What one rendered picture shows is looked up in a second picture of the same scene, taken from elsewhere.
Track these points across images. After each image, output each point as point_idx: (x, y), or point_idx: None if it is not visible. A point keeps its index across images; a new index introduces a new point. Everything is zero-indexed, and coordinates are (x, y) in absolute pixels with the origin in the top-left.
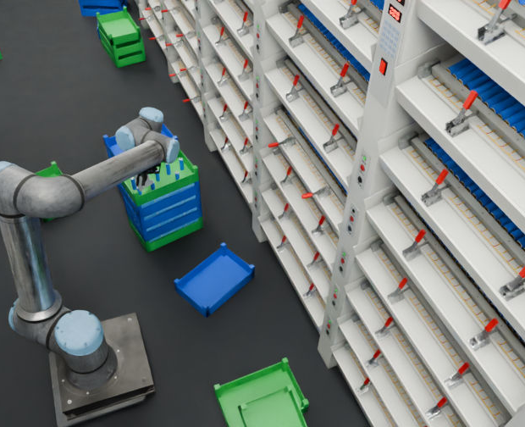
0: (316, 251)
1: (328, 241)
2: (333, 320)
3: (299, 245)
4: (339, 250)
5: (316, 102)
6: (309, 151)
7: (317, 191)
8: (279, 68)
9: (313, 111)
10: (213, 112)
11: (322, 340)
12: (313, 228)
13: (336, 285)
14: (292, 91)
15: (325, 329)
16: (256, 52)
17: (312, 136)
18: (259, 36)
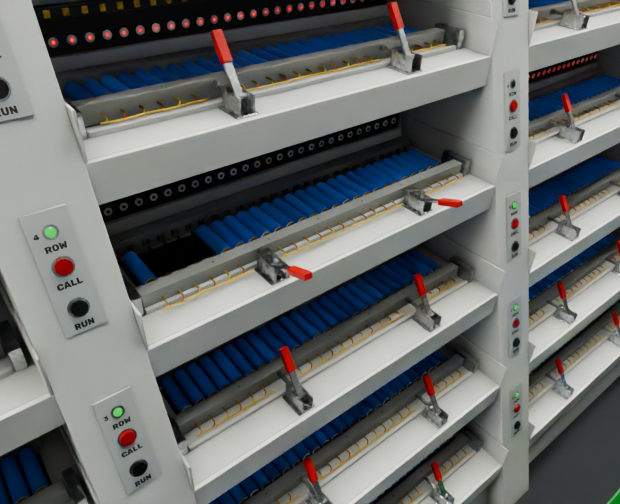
0: (399, 413)
1: (437, 306)
2: (519, 381)
3: (389, 454)
4: (503, 219)
5: (275, 70)
6: (311, 220)
7: (423, 201)
8: (86, 134)
9: (299, 81)
10: None
11: (508, 471)
12: (415, 330)
13: (513, 299)
14: (238, 80)
15: (511, 433)
16: None
17: (378, 85)
18: None
